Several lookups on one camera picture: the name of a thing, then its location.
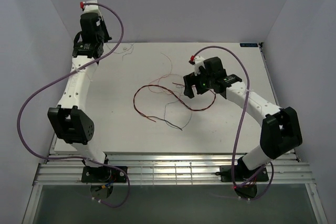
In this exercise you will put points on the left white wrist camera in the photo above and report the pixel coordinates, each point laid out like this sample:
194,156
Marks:
90,7

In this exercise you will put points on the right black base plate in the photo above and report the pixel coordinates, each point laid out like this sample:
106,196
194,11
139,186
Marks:
240,175

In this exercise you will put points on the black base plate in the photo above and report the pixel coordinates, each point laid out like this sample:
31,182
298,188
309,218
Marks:
104,174
240,175

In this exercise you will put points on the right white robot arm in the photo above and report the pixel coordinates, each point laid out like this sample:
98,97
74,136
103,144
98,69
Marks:
280,129

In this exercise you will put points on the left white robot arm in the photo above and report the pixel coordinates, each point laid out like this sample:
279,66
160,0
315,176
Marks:
68,118

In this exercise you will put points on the right blue label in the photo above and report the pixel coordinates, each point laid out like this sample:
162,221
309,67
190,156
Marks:
249,45

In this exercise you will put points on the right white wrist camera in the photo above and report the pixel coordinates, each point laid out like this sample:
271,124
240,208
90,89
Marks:
197,62

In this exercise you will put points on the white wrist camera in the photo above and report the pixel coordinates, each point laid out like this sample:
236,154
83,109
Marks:
90,7
197,62

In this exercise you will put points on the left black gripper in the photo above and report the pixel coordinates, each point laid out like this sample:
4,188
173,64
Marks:
106,36

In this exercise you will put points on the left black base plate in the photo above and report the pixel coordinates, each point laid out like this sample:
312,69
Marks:
104,174

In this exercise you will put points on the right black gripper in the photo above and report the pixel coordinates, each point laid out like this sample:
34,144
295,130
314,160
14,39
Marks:
191,80

